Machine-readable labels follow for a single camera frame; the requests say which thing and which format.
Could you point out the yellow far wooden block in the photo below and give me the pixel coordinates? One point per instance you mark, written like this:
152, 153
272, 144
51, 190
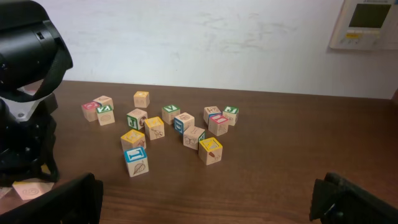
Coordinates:
141, 99

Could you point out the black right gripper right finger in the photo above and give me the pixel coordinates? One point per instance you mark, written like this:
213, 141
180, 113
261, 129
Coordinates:
337, 200

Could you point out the yellow block centre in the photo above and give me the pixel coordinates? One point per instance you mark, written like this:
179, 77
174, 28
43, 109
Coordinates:
154, 128

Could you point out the blue I wooden block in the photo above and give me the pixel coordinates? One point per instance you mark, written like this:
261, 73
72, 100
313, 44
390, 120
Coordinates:
136, 161

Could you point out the white wall control panel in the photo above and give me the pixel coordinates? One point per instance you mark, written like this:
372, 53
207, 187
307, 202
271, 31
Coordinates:
366, 25

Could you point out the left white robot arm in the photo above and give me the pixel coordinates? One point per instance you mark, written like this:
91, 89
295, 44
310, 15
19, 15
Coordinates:
34, 60

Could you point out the yellow block near I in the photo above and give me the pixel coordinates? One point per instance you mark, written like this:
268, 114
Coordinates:
133, 139

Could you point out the green J side block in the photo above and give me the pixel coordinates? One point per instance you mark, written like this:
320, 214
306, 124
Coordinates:
136, 119

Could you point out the red Q wooden block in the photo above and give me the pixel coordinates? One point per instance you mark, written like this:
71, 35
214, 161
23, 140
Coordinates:
89, 110

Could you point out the green J top block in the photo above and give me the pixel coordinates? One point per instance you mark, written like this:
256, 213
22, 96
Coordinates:
231, 113

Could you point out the blue U side block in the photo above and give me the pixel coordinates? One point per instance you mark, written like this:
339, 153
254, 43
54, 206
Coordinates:
183, 121

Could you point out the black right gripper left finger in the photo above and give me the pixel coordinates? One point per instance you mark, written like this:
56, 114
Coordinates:
77, 201

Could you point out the plain block behind Q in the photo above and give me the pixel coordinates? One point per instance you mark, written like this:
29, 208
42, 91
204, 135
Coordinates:
104, 100

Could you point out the red I wooden block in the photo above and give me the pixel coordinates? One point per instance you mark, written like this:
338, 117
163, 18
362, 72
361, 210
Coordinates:
218, 125

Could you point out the green V wooden block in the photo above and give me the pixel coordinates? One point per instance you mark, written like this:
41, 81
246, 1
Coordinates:
169, 112

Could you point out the plain butterfly block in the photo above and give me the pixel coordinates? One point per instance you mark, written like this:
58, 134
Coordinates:
192, 136

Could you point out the yellow block far right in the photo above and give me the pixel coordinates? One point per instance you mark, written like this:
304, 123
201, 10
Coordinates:
210, 151

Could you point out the green Z wooden block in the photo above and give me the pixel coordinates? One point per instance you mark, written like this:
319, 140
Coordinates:
105, 115

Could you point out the plain block blue side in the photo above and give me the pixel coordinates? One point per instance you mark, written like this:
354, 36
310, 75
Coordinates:
209, 112

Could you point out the yellow S wooden block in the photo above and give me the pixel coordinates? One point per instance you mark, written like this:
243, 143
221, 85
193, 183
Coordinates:
32, 188

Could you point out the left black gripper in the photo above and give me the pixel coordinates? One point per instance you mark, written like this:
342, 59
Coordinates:
27, 141

